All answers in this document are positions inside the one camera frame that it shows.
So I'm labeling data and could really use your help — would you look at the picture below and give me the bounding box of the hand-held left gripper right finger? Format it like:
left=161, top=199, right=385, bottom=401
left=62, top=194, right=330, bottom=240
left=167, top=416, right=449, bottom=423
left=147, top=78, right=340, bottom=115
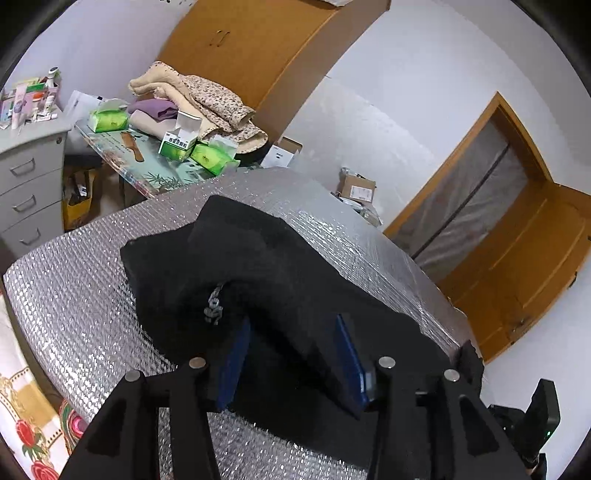
left=335, top=314, right=528, bottom=480

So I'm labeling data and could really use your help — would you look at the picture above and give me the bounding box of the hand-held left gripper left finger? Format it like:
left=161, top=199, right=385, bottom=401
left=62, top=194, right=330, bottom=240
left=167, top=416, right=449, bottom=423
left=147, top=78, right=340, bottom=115
left=60, top=316, right=253, bottom=480

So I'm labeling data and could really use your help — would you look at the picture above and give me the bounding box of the black garment with white print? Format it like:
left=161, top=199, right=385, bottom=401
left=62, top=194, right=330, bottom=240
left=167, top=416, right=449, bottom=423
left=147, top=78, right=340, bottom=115
left=120, top=195, right=485, bottom=463

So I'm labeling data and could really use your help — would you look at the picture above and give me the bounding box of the wooden door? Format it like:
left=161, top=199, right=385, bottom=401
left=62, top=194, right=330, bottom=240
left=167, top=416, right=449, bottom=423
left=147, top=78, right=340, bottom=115
left=438, top=182, right=591, bottom=366

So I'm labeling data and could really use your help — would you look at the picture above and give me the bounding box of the pile of plastic packets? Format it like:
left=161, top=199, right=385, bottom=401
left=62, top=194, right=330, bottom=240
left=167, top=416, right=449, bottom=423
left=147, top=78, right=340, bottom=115
left=355, top=203, right=384, bottom=228

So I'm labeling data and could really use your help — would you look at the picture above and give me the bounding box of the silver quilted foil mat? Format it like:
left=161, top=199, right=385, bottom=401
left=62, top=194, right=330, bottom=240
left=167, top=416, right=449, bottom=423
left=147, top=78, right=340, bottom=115
left=2, top=167, right=470, bottom=480

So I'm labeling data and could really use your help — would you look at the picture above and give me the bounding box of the brown cardboard box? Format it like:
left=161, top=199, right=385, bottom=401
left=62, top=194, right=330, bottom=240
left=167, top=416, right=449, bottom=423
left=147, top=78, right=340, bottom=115
left=336, top=167, right=378, bottom=204

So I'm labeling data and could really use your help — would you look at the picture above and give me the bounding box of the translucent zipper door curtain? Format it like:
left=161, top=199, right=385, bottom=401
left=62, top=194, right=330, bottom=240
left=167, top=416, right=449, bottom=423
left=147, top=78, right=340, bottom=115
left=392, top=117, right=530, bottom=278

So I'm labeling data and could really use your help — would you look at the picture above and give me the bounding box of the green tissue pack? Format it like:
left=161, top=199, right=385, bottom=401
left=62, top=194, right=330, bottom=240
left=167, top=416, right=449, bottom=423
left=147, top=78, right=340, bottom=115
left=190, top=136, right=241, bottom=176
left=88, top=99, right=130, bottom=134

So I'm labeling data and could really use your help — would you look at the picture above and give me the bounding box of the floral bed sheet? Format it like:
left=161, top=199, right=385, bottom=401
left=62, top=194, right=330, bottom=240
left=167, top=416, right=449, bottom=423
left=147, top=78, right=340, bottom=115
left=0, top=281, right=89, bottom=480

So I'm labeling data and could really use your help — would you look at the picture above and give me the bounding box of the open white box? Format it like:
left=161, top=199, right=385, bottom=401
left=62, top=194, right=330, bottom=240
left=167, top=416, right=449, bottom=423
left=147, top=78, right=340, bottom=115
left=261, top=137, right=304, bottom=169

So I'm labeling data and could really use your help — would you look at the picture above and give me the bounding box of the patterned glass table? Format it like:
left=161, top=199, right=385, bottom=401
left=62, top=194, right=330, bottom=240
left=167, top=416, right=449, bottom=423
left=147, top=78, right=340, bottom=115
left=74, top=117, right=260, bottom=200

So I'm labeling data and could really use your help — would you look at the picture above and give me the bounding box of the yellow bag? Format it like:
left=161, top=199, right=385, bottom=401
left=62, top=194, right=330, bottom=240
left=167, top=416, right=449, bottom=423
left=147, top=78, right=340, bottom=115
left=62, top=168, right=100, bottom=232

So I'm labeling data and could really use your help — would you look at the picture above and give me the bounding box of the white green medicine box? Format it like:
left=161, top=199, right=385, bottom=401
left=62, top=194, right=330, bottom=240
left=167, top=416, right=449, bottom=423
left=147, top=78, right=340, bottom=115
left=158, top=111, right=203, bottom=162

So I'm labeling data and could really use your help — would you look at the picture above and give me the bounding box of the wooden hair brush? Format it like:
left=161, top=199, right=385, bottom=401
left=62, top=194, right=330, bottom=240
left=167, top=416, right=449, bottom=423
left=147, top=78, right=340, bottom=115
left=121, top=130, right=145, bottom=162

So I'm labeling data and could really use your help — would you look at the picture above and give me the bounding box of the purple cloth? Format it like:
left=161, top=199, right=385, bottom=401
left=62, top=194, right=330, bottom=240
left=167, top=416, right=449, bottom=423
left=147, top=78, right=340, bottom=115
left=127, top=98, right=179, bottom=122

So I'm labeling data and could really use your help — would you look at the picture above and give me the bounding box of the beige floral blanket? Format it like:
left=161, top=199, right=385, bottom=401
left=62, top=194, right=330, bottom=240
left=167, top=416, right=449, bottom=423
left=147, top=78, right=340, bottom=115
left=128, top=61, right=270, bottom=154

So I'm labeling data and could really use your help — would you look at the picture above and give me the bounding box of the grey drawer cabinet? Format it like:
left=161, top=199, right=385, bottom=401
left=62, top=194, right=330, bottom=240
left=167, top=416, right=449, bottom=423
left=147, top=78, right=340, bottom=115
left=0, top=111, right=73, bottom=260

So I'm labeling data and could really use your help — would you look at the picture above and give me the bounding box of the wooden wardrobe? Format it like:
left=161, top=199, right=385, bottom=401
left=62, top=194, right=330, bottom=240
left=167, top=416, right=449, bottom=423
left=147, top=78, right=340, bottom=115
left=157, top=0, right=393, bottom=121

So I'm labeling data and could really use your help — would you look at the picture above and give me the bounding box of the wooden door frame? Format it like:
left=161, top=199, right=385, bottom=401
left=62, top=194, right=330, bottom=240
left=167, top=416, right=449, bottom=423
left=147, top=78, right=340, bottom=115
left=383, top=91, right=556, bottom=260

